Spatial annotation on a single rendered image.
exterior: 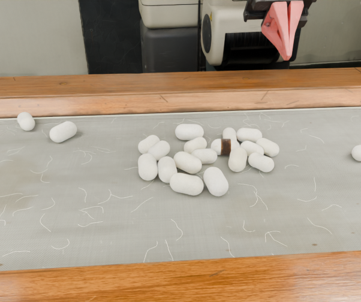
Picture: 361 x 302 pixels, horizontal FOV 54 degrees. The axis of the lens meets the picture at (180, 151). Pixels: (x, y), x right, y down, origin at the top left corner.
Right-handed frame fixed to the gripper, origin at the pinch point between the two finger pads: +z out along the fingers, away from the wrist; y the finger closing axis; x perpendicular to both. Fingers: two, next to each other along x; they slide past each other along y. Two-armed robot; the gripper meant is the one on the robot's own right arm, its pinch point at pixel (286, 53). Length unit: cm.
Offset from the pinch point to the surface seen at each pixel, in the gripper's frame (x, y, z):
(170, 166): -8.3, -18.5, 18.5
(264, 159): -7.3, -7.6, 17.9
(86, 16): 141, -60, -112
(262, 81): 6.6, -2.0, 1.1
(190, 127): -2.5, -15.3, 11.9
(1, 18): 140, -109, -111
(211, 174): -9.5, -14.2, 19.8
